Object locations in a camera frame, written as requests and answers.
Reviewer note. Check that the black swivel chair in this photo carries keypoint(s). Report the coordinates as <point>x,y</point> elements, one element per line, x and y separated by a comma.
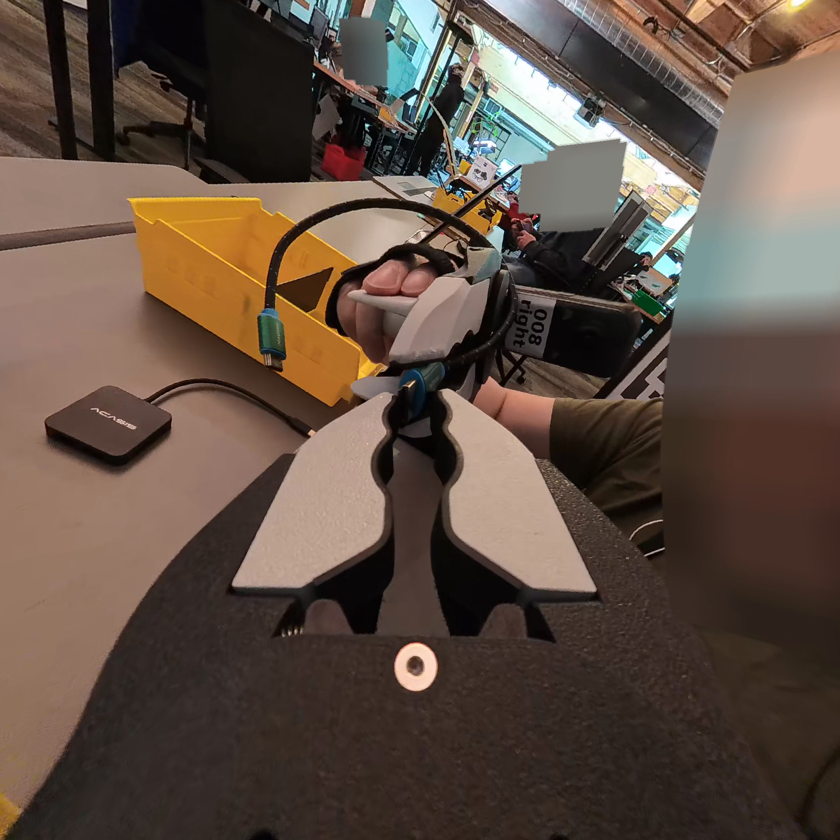
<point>170,85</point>

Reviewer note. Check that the grey tilted monitor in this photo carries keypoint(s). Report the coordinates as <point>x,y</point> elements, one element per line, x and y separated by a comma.
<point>630,223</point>

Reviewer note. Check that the dark steel ceiling beam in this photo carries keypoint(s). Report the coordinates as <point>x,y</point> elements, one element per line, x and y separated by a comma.
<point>623,72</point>

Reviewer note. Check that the grey table with tape marks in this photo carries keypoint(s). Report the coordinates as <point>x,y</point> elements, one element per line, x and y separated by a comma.
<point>407,187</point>

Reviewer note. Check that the black partition panel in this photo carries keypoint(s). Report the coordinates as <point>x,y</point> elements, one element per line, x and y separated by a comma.
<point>262,92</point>

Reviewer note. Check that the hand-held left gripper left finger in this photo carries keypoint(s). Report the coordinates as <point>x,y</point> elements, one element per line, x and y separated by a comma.
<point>321,512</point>

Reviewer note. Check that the red storage bin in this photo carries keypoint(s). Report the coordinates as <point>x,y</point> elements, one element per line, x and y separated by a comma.
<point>344,161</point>

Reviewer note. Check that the black table legs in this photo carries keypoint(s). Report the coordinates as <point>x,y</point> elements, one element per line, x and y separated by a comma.
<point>62,79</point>

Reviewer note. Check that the yellow plastic bin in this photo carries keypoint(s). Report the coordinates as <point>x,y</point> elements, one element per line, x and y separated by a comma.
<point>210,262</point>

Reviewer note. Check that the person's olive shirt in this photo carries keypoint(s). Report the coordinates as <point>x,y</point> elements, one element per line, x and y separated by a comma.
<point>610,446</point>

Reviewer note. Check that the person's right hand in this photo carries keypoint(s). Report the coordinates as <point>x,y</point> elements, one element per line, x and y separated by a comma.
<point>367,328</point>

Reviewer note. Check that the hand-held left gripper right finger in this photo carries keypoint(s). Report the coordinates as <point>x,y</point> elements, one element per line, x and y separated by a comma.
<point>512,518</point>

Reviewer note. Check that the black bin divider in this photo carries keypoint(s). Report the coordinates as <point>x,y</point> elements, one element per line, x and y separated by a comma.
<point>305,292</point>

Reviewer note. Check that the black white marker board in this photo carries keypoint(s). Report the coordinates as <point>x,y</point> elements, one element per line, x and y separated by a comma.
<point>646,380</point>

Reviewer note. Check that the small yellow bin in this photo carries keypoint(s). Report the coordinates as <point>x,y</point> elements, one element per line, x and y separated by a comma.
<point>459,203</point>

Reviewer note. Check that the green crate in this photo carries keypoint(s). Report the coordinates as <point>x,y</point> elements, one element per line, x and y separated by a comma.
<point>646,305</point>

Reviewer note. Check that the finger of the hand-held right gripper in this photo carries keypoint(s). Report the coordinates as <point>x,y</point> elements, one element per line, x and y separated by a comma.
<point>374,387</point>
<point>446,315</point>

